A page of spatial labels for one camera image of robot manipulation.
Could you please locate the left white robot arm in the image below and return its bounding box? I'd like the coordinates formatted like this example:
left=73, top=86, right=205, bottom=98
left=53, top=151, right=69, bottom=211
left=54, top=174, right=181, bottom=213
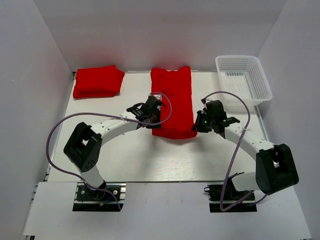
left=63, top=94, right=164, bottom=200

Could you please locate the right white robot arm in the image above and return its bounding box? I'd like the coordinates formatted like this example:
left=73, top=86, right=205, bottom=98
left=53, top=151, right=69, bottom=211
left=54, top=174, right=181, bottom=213
left=192, top=100, right=299, bottom=200

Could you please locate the folded red t shirt stack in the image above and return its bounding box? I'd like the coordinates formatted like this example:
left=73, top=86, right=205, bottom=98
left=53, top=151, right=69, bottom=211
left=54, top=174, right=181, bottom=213
left=72, top=65, right=125, bottom=100

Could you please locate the white plastic basket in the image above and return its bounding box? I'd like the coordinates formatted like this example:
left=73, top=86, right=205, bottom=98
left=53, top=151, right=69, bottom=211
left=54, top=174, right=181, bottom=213
left=215, top=55, right=273, bottom=107

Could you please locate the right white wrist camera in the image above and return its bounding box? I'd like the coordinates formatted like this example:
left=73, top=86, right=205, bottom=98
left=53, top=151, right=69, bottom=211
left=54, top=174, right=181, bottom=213
left=200, top=98, right=208, bottom=111

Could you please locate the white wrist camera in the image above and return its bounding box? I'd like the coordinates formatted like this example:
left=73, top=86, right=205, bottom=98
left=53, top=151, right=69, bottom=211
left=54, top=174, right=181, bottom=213
left=200, top=98, right=208, bottom=111
left=149, top=92, right=163, bottom=101

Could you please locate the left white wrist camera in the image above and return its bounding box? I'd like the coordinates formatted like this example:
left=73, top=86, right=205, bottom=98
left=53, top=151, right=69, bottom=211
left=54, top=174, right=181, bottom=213
left=149, top=92, right=163, bottom=101

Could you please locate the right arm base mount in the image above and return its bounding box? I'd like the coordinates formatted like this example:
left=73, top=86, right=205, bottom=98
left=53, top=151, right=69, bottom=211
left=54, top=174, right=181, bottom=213
left=203, top=184, right=257, bottom=213

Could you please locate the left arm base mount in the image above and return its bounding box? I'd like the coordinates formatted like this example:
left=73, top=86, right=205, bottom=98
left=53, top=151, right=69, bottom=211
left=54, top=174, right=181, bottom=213
left=72, top=183, right=126, bottom=212

